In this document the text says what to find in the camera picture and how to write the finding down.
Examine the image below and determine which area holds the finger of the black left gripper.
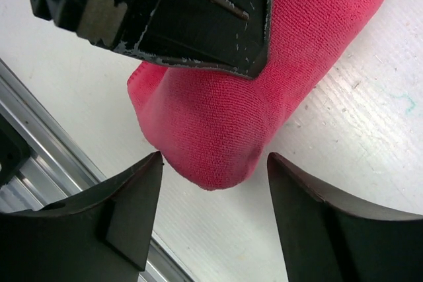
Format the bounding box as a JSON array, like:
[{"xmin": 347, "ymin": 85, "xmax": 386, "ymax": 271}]
[{"xmin": 30, "ymin": 0, "xmax": 272, "ymax": 79}]

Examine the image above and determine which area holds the pink red towel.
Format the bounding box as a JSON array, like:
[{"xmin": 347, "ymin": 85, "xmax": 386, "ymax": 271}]
[{"xmin": 127, "ymin": 0, "xmax": 383, "ymax": 190}]

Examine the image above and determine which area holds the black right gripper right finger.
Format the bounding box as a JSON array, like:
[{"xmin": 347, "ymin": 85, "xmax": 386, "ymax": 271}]
[{"xmin": 267, "ymin": 153, "xmax": 422, "ymax": 281}]

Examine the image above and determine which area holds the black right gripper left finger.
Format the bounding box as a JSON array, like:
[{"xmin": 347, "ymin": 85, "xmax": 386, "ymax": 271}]
[{"xmin": 1, "ymin": 152, "xmax": 163, "ymax": 281}]

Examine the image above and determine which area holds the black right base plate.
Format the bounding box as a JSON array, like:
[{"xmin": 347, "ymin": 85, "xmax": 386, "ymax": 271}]
[{"xmin": 0, "ymin": 116, "xmax": 31, "ymax": 186}]

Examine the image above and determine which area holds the aluminium mounting rail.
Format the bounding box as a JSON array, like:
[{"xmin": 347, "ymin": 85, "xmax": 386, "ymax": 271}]
[{"xmin": 1, "ymin": 64, "xmax": 189, "ymax": 281}]

